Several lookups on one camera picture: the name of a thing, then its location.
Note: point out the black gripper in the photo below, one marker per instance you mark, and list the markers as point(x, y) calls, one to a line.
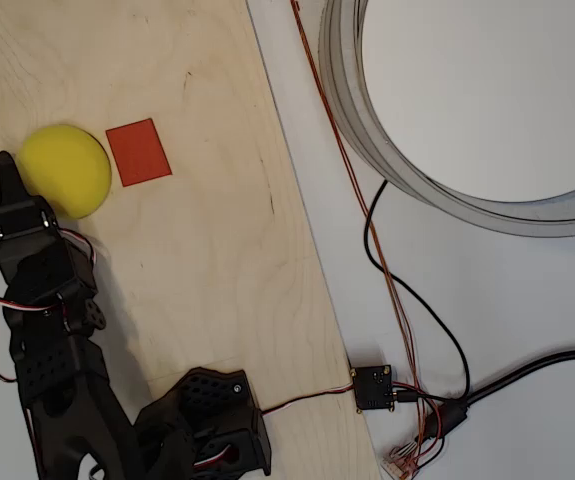
point(18, 218)

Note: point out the yellow round sponge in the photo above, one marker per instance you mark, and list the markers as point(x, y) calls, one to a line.
point(67, 167)

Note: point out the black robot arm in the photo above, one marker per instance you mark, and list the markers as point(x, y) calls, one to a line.
point(67, 380)

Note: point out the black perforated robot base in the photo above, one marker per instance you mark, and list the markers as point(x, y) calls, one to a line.
point(227, 400)

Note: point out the red square plate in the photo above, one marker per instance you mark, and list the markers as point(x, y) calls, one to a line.
point(138, 152)

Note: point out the light plywood board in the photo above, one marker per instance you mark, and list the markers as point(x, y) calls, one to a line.
point(192, 250)

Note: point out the black controller board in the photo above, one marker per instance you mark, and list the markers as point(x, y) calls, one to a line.
point(373, 389)

